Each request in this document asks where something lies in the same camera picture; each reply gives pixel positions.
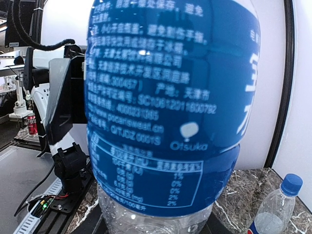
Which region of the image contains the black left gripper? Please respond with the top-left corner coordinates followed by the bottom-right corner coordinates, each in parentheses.
top-left (44, 56), bottom-right (87, 144)

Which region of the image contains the blue label Pocari Sweat bottle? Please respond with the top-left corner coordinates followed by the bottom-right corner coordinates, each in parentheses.
top-left (84, 0), bottom-right (260, 234)

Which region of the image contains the Pepsi bottle with blue cap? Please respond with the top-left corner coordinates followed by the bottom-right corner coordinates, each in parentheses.
top-left (246, 174), bottom-right (303, 234)

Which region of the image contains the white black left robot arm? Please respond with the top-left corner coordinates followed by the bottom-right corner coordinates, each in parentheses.
top-left (23, 45), bottom-right (89, 194)

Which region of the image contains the red soda can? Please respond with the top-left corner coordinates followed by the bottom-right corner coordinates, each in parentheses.
top-left (26, 114), bottom-right (38, 136)

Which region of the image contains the small green LED circuit board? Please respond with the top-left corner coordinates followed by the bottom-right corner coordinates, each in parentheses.
top-left (38, 195), bottom-right (55, 211)

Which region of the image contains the white slotted cable duct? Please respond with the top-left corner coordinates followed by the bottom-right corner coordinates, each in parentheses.
top-left (14, 178), bottom-right (62, 234)

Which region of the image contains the black right corner post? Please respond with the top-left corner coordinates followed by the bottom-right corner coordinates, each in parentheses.
top-left (264, 0), bottom-right (295, 169)

